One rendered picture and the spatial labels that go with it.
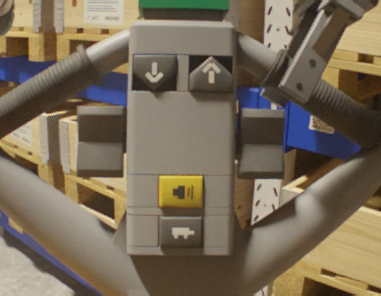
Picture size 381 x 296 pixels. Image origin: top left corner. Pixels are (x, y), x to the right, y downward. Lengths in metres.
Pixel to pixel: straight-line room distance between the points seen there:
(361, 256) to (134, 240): 0.86
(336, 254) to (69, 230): 0.90
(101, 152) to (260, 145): 0.14
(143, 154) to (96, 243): 0.09
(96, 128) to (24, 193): 0.09
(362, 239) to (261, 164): 0.80
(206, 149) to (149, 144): 0.05
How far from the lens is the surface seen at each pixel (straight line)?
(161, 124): 0.39
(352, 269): 1.23
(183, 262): 0.42
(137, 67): 0.39
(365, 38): 1.09
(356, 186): 0.44
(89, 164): 0.40
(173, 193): 0.39
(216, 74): 0.39
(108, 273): 0.42
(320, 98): 0.42
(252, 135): 0.40
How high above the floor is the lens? 1.40
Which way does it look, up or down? 17 degrees down
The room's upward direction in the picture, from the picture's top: 2 degrees clockwise
